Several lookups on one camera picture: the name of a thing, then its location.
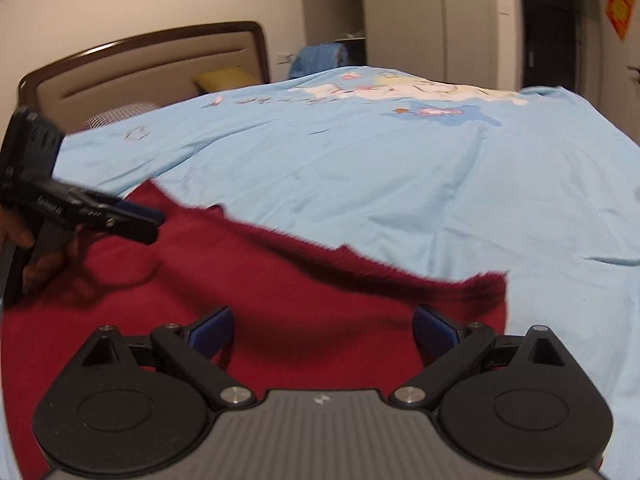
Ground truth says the dark red long-sleeve shirt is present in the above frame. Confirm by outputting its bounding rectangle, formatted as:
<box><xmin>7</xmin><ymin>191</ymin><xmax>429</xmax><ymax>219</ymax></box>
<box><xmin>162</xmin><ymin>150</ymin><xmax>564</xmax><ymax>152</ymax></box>
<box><xmin>1</xmin><ymin>183</ymin><xmax>506</xmax><ymax>479</ymax></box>

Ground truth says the blue clothes pile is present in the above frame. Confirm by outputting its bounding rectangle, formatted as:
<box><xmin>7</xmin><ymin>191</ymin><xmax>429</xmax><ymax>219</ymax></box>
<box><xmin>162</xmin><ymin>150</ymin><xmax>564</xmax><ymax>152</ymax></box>
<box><xmin>288</xmin><ymin>42</ymin><xmax>349</xmax><ymax>79</ymax></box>

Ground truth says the white bedroom door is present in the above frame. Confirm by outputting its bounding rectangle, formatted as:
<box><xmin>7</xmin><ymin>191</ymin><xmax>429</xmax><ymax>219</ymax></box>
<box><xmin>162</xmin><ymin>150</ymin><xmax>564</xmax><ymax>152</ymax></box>
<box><xmin>599</xmin><ymin>0</ymin><xmax>639</xmax><ymax>143</ymax></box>

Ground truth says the person's left hand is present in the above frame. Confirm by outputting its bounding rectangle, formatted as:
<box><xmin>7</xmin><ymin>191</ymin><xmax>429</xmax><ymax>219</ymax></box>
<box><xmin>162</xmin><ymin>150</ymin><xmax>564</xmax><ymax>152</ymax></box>
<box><xmin>1</xmin><ymin>209</ymin><xmax>79</xmax><ymax>294</ymax></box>

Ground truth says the black white checkered pillow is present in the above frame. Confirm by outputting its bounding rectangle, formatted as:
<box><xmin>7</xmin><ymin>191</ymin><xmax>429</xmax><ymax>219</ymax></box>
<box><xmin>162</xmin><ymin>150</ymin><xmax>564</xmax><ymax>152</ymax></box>
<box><xmin>82</xmin><ymin>102</ymin><xmax>160</xmax><ymax>130</ymax></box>

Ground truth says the brown padded bed headboard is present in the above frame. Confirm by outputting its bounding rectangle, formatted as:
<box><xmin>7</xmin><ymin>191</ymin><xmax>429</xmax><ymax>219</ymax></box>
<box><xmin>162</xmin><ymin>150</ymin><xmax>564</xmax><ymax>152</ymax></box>
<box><xmin>17</xmin><ymin>21</ymin><xmax>271</xmax><ymax>133</ymax></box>

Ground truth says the mustard yellow pillow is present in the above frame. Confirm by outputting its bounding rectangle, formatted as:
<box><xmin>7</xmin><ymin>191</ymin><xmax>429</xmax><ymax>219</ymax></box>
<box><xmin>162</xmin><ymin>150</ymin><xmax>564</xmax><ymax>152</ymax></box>
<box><xmin>193</xmin><ymin>67</ymin><xmax>262</xmax><ymax>93</ymax></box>

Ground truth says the light blue cartoon duvet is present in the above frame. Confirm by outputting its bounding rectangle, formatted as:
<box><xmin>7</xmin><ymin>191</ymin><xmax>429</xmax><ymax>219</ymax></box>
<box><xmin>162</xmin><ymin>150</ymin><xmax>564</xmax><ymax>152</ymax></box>
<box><xmin>55</xmin><ymin>67</ymin><xmax>639</xmax><ymax>479</ymax></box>

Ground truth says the grey built-in wardrobe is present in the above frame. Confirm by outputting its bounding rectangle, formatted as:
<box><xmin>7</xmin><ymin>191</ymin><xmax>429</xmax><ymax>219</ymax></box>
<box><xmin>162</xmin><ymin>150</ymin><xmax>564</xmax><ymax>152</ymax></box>
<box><xmin>302</xmin><ymin>0</ymin><xmax>523</xmax><ymax>90</ymax></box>

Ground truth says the red fu door decoration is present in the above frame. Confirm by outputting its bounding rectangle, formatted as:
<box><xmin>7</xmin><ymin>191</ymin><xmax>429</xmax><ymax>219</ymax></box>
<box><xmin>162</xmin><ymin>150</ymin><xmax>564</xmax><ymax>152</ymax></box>
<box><xmin>605</xmin><ymin>0</ymin><xmax>636</xmax><ymax>42</ymax></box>

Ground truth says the white wall socket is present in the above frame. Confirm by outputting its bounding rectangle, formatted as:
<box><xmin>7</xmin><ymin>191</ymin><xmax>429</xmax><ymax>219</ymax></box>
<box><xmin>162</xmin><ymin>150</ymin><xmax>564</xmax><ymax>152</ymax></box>
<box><xmin>276</xmin><ymin>53</ymin><xmax>296</xmax><ymax>65</ymax></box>

